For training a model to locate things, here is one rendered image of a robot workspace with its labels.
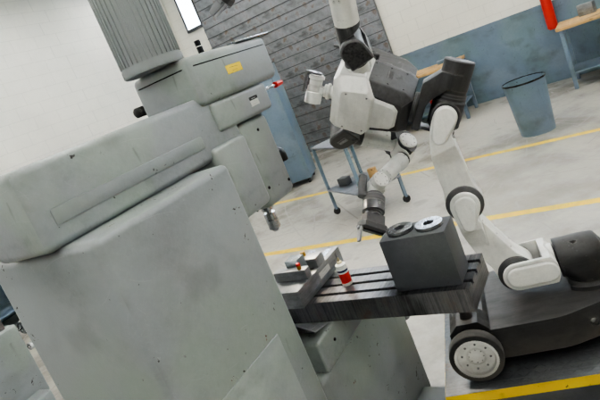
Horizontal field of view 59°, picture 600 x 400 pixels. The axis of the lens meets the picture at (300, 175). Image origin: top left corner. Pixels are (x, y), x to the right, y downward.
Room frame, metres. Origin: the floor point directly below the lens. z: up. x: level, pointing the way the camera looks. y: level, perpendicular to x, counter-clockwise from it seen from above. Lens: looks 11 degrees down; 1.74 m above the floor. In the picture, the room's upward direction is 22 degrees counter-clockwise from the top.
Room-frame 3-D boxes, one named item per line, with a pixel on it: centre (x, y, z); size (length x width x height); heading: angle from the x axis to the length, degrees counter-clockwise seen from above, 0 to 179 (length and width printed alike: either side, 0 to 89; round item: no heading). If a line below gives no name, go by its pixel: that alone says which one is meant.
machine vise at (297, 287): (1.96, 0.13, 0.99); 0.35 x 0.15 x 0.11; 145
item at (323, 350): (1.95, 0.16, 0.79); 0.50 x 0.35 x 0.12; 146
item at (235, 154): (1.79, 0.27, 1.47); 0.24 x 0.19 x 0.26; 56
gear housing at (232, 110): (1.91, 0.19, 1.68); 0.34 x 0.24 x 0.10; 146
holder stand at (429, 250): (1.61, -0.28, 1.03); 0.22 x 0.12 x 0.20; 58
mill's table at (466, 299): (1.91, 0.10, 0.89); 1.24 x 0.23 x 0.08; 56
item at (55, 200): (1.53, 0.44, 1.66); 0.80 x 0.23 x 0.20; 146
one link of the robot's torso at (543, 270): (1.93, -0.71, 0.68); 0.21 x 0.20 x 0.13; 70
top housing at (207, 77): (1.93, 0.17, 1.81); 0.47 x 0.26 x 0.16; 146
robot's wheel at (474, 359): (1.77, -0.36, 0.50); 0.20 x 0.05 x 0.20; 70
